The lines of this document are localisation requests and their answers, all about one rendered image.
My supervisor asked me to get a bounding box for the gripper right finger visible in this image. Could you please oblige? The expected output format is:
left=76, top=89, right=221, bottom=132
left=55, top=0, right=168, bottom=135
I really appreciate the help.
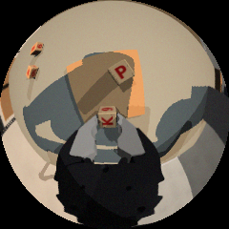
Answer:
left=116, top=113, right=164, bottom=183

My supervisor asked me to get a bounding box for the orange mat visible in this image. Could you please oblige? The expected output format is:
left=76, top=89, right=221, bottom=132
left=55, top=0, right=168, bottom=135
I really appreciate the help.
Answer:
left=66, top=50, right=145, bottom=123

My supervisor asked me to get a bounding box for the tan block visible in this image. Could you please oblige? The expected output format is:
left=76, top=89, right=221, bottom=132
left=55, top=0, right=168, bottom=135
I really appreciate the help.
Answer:
left=31, top=42, right=44, bottom=55
left=108, top=59, right=135, bottom=85
left=97, top=106, right=116, bottom=128
left=26, top=65, right=38, bottom=79

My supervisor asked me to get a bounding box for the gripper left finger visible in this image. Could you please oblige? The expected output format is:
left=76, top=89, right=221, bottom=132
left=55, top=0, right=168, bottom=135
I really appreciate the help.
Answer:
left=53, top=114, right=99, bottom=182

